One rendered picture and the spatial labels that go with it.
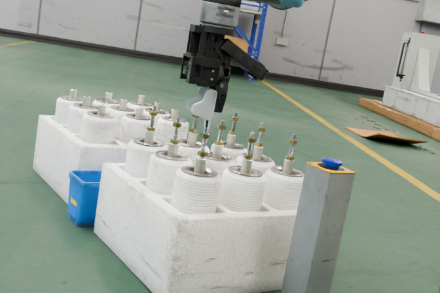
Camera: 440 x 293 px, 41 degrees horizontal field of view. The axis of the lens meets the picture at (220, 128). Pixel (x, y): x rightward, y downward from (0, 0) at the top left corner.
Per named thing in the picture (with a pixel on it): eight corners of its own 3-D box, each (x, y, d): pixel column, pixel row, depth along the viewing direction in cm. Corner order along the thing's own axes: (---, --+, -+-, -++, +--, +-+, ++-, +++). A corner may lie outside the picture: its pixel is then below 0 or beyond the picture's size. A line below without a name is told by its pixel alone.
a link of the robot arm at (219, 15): (232, 7, 119) (246, 8, 111) (228, 30, 120) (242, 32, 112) (197, 0, 116) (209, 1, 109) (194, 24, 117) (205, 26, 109)
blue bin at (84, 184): (162, 209, 171) (167, 170, 169) (180, 222, 162) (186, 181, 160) (61, 213, 154) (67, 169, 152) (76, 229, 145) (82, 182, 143)
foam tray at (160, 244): (222, 224, 167) (233, 163, 164) (313, 286, 136) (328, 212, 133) (92, 231, 145) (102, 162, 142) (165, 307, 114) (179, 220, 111)
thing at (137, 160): (119, 220, 136) (130, 145, 133) (116, 206, 146) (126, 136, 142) (160, 223, 139) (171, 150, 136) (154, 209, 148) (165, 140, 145)
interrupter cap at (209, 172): (186, 177, 115) (187, 174, 115) (176, 167, 122) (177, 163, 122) (222, 180, 118) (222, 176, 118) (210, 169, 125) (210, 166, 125)
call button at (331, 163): (330, 166, 119) (332, 156, 118) (344, 172, 115) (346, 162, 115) (316, 166, 116) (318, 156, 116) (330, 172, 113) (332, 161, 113)
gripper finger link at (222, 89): (208, 109, 118) (215, 67, 117) (216, 110, 118) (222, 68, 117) (215, 112, 113) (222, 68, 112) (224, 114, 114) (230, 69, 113)
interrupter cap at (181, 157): (157, 160, 125) (157, 157, 125) (152, 152, 132) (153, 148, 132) (191, 163, 127) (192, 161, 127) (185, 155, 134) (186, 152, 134)
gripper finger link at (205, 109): (185, 131, 117) (192, 85, 116) (213, 134, 119) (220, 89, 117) (189, 133, 114) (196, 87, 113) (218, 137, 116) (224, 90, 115)
